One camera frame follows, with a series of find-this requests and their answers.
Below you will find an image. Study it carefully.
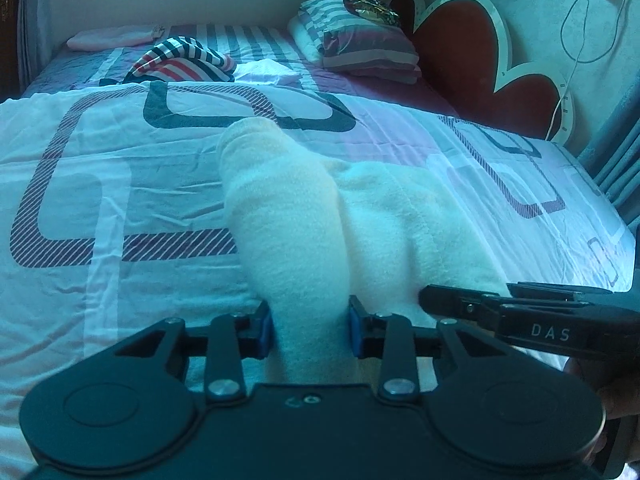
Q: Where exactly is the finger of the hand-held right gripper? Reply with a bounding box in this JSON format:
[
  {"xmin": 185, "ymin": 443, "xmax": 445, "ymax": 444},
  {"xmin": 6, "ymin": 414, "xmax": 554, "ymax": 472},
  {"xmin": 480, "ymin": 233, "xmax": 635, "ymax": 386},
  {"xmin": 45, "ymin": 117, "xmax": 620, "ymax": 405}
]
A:
[
  {"xmin": 419, "ymin": 284, "xmax": 507, "ymax": 334},
  {"xmin": 506, "ymin": 282, "xmax": 614, "ymax": 307}
]

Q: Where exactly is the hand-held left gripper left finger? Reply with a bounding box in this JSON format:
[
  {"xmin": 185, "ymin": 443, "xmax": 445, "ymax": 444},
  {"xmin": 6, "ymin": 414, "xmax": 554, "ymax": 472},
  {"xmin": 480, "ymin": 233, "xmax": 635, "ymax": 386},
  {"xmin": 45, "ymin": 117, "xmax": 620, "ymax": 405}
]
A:
[{"xmin": 116, "ymin": 300, "xmax": 274, "ymax": 402}]

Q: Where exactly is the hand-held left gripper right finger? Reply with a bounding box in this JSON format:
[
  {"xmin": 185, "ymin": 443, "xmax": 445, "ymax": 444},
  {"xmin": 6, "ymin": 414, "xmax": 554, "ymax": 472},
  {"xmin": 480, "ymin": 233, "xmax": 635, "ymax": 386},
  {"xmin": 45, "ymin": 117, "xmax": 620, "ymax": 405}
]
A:
[{"xmin": 348, "ymin": 295, "xmax": 501, "ymax": 402}]

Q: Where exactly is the white fleece garment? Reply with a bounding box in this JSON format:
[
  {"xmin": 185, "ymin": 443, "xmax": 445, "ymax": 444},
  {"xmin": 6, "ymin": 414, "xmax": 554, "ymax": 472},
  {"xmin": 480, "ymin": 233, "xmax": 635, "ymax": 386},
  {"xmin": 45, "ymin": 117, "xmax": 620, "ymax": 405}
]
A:
[{"xmin": 216, "ymin": 117, "xmax": 506, "ymax": 386}]

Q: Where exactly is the person's right hand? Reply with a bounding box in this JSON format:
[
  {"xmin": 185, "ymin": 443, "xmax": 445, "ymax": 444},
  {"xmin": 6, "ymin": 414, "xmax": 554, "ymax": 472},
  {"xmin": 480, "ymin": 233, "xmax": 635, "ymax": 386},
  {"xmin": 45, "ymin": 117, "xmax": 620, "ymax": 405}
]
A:
[{"xmin": 566, "ymin": 359, "xmax": 640, "ymax": 420}]

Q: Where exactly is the grey-blue curtain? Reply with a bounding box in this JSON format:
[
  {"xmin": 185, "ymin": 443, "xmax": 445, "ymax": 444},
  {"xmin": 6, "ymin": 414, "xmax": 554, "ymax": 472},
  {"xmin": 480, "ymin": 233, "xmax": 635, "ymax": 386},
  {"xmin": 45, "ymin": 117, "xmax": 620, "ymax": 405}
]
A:
[
  {"xmin": 17, "ymin": 0, "xmax": 54, "ymax": 88},
  {"xmin": 575, "ymin": 85, "xmax": 640, "ymax": 223}
]

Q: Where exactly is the printed white bed blanket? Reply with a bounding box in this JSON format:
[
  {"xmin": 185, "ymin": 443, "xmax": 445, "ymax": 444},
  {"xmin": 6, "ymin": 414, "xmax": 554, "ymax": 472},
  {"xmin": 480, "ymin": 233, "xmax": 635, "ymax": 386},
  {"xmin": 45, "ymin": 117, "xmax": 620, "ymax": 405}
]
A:
[{"xmin": 0, "ymin": 79, "xmax": 637, "ymax": 480}]

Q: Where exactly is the red heart-shaped headboard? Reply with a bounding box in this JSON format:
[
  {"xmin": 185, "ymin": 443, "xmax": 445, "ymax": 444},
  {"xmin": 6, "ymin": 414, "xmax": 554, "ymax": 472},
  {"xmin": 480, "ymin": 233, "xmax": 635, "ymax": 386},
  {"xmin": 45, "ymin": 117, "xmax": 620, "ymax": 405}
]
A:
[{"xmin": 389, "ymin": 0, "xmax": 577, "ymax": 143}]

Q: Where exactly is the small white cloth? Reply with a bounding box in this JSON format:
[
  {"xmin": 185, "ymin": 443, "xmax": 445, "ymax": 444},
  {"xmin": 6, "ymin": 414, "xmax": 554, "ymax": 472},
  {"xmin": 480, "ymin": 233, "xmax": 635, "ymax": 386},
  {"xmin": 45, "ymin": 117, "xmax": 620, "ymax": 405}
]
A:
[{"xmin": 234, "ymin": 59, "xmax": 304, "ymax": 86}]

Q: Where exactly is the maroon striped pillow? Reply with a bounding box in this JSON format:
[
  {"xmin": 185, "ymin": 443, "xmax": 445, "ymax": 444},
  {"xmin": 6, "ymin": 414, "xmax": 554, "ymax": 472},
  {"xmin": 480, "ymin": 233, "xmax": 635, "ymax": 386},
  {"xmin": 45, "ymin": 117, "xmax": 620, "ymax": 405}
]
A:
[{"xmin": 322, "ymin": 10, "xmax": 422, "ymax": 85}]

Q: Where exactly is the striped red and navy garment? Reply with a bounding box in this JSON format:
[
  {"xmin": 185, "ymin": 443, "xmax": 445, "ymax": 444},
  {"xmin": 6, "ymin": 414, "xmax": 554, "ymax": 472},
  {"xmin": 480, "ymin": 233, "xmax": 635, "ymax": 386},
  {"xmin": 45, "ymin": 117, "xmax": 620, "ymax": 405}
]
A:
[{"xmin": 100, "ymin": 36, "xmax": 237, "ymax": 86}]

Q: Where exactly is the purple striped bed sheet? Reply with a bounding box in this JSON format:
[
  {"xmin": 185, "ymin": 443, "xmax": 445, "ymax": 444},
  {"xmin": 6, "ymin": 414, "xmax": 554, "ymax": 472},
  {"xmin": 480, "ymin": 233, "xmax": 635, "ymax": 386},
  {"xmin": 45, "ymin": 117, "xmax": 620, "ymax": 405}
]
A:
[{"xmin": 20, "ymin": 22, "xmax": 461, "ymax": 117}]

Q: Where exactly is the gold patterned item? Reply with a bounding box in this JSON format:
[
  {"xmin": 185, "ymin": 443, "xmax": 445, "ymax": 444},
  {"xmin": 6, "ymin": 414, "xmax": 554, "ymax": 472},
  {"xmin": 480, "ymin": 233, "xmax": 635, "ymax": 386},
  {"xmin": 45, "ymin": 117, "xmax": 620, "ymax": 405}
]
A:
[{"xmin": 339, "ymin": 0, "xmax": 402, "ymax": 27}]

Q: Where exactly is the white striped pillow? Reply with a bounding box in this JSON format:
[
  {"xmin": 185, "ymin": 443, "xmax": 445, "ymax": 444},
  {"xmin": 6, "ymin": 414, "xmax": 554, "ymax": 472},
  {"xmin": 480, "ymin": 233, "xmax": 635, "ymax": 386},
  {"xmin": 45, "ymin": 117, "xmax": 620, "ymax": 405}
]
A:
[{"xmin": 287, "ymin": 0, "xmax": 353, "ymax": 64}]

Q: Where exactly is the white charging cable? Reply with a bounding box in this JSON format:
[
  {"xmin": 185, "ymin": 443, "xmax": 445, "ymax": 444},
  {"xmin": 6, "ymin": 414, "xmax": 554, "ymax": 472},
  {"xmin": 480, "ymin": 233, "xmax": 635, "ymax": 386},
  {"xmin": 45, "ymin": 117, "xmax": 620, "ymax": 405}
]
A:
[{"xmin": 545, "ymin": 0, "xmax": 636, "ymax": 142}]

